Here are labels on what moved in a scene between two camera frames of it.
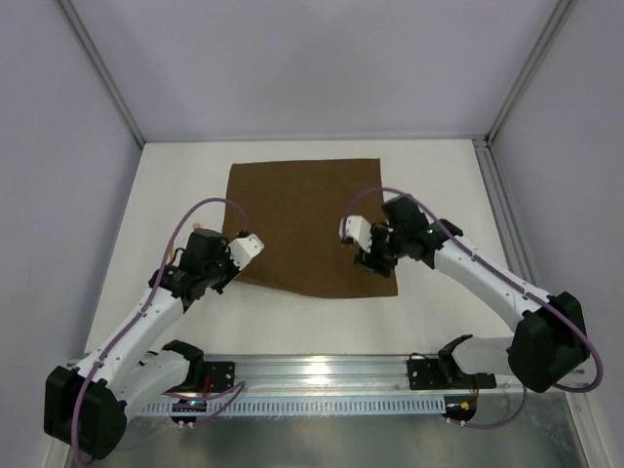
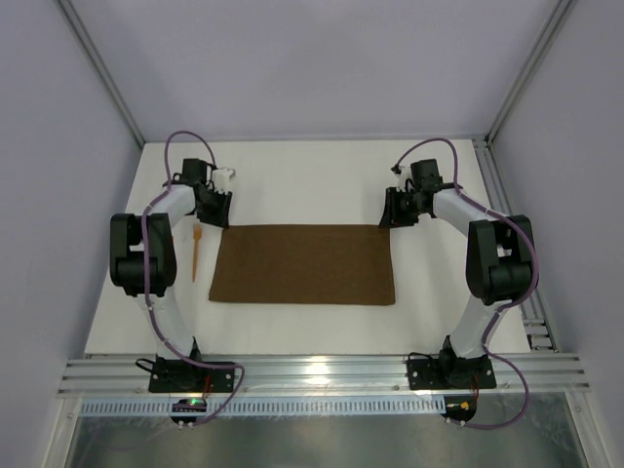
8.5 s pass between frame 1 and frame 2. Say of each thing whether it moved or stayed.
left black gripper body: moved
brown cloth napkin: moved
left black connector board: stayed
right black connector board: stayed
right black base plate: stayed
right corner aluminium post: stayed
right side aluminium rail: stayed
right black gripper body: moved
